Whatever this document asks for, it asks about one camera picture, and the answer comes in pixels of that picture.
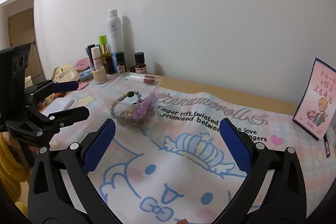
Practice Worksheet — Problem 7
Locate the purple bead bracelet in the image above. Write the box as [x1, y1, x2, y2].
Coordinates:
[131, 93, 158, 122]

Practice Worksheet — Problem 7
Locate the beige round cup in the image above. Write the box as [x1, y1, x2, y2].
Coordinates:
[92, 66, 108, 85]

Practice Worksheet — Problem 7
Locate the left hand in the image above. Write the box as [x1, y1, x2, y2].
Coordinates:
[2, 132, 39, 152]

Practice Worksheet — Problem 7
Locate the pink framed card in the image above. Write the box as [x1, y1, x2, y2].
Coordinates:
[293, 58, 336, 140]

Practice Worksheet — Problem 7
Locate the amber oil bottle gold cap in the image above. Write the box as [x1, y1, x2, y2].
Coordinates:
[100, 44, 114, 75]

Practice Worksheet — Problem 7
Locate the white tube red cap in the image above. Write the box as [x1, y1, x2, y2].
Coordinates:
[143, 76, 156, 85]

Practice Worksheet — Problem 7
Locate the clear plastic box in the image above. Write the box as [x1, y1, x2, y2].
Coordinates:
[100, 72, 161, 133]

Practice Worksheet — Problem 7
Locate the small dark dropper bottle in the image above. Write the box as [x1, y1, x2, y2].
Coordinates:
[116, 52, 127, 75]

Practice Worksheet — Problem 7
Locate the wooden door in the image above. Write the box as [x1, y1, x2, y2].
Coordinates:
[7, 8, 46, 83]

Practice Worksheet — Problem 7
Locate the black blue box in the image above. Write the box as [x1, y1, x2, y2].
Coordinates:
[85, 44, 95, 68]

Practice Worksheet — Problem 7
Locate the black red pen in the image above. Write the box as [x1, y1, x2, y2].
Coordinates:
[323, 134, 331, 158]

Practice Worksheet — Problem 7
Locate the pink spiral hair brush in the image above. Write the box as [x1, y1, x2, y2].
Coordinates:
[74, 57, 91, 72]

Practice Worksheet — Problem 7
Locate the yellow fuzzy left sleeve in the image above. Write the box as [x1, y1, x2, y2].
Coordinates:
[1, 132, 30, 217]

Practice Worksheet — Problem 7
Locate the Cinnamoroll plaid desk mat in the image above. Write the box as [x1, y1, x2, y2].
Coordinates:
[50, 81, 335, 223]

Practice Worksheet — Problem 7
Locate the grey bead bracelet green stone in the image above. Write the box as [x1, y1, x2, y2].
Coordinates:
[108, 90, 144, 118]

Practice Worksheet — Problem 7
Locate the dark essential oil bottle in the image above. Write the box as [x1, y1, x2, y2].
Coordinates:
[134, 52, 147, 73]

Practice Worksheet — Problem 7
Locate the white pink lotion bottle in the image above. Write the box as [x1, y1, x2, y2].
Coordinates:
[91, 46, 103, 68]

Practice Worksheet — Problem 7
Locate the tall white spray bottle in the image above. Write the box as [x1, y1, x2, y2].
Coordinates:
[107, 9, 124, 52]

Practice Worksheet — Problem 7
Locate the green cap bottle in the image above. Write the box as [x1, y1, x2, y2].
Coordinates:
[98, 35, 108, 54]

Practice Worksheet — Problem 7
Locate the small blue packet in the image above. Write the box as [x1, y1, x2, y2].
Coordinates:
[79, 68, 93, 82]

